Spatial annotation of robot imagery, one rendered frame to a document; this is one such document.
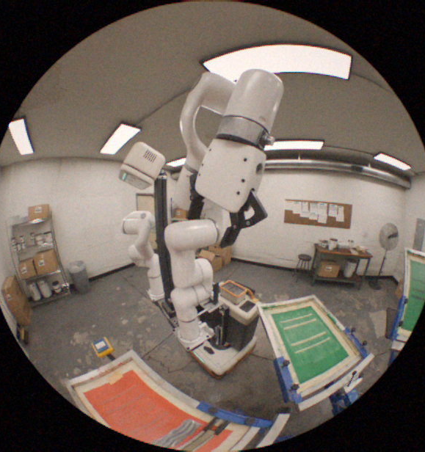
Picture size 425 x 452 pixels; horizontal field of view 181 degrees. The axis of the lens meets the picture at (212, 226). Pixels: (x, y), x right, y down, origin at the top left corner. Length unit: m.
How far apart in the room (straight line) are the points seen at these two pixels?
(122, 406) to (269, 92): 1.11
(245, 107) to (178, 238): 0.30
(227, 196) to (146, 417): 0.92
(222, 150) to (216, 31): 1.17
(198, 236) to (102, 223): 3.49
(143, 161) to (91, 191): 3.21
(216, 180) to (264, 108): 0.13
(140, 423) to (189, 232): 0.91
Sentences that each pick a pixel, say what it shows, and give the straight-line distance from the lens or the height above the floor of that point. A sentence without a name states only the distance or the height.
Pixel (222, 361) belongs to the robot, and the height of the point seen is 0.28.
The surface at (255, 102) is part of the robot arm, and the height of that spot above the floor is 1.91.
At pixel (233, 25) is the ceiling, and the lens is 1.27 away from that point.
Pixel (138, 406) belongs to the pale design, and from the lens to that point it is 0.88.
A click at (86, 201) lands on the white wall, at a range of 3.67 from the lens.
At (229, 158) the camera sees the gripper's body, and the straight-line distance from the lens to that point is 0.19.
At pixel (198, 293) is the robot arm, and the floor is 1.43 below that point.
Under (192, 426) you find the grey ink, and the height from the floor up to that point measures 0.96.
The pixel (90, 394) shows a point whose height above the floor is 0.96.
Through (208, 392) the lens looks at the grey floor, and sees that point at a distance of 1.81.
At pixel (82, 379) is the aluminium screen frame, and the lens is 1.03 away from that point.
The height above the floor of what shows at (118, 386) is 0.96.
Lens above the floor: 1.78
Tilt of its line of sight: 10 degrees down
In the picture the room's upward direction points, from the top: straight up
